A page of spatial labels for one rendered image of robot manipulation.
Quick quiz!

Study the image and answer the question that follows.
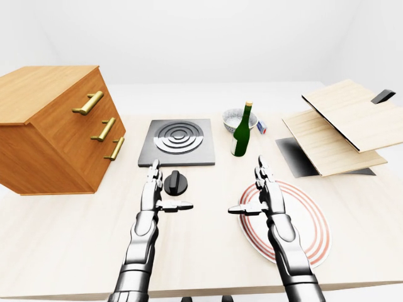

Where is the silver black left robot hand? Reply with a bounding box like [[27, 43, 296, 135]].
[[140, 159, 194, 216]]

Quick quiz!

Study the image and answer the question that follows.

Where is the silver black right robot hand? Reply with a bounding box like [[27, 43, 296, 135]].
[[227, 155, 287, 218]]

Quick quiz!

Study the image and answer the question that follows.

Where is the round black stove knob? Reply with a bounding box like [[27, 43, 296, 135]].
[[164, 170, 190, 196]]

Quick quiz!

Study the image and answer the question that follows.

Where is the flat dark stove plate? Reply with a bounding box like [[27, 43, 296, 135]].
[[137, 118, 216, 168]]

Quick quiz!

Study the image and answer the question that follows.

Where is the white plate with red rings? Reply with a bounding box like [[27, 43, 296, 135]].
[[237, 179, 332, 269]]

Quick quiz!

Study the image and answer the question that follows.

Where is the small wooden drawer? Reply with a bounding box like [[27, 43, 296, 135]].
[[77, 114, 127, 193]]

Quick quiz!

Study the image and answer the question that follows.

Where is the green glass bottle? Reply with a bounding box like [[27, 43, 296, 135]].
[[230, 100, 254, 157]]

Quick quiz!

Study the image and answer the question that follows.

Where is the medium wooden drawer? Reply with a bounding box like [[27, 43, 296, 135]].
[[55, 93, 121, 176]]

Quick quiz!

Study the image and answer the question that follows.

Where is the patterned white bowl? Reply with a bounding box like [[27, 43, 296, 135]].
[[222, 108, 259, 134]]

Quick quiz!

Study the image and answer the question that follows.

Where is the pale wooden board black edge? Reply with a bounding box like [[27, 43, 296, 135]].
[[301, 79, 403, 154]]

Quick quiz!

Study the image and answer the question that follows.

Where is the large wooden drawer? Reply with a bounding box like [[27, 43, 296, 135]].
[[25, 66, 111, 155]]

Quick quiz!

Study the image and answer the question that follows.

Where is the black block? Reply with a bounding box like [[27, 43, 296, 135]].
[[370, 89, 397, 105]]

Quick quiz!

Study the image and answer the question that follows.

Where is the wooden cabinet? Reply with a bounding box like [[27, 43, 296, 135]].
[[0, 65, 127, 196]]

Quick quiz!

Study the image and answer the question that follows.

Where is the short brass drawer handle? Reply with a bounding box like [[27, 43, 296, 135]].
[[103, 137, 125, 162]]

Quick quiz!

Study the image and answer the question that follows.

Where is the medium brass drawer handle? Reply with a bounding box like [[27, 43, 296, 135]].
[[90, 117, 117, 143]]

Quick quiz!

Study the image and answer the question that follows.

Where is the long brass drawer handle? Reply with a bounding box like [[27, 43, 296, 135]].
[[71, 90, 105, 116]]

